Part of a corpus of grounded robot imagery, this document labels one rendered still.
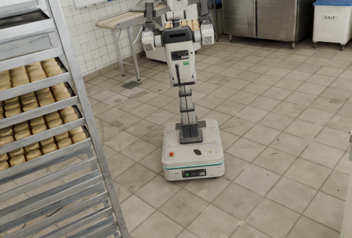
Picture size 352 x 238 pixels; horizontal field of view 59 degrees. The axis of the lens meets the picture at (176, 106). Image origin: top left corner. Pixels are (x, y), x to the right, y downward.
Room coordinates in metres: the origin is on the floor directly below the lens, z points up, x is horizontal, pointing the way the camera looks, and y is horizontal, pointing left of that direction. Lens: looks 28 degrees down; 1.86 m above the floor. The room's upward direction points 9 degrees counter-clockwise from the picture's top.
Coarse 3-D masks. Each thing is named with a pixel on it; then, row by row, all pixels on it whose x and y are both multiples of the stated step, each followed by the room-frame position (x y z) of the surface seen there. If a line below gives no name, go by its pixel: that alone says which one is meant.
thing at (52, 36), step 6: (36, 0) 1.40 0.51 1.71; (42, 0) 1.40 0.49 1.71; (48, 36) 1.40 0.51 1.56; (54, 36) 1.40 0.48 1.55; (54, 42) 1.40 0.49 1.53; (90, 156) 1.40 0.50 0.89; (96, 168) 1.40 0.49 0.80; (102, 192) 1.40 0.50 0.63; (108, 204) 1.40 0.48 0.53; (108, 216) 1.40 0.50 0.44; (114, 234) 1.39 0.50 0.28
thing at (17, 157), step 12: (72, 132) 1.08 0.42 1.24; (84, 132) 1.10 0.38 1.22; (36, 144) 1.03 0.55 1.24; (48, 144) 1.02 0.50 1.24; (60, 144) 1.00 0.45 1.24; (0, 156) 0.98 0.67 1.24; (12, 156) 0.99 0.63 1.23; (24, 156) 0.99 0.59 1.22; (36, 156) 0.96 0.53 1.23; (0, 168) 0.91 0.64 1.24
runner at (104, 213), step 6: (108, 210) 1.00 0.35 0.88; (96, 216) 0.98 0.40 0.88; (102, 216) 0.99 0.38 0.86; (78, 222) 0.95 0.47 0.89; (84, 222) 0.96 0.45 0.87; (90, 222) 0.97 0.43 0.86; (66, 228) 0.93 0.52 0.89; (72, 228) 0.94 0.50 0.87; (78, 228) 0.95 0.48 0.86; (54, 234) 0.91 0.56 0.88; (60, 234) 0.92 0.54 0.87
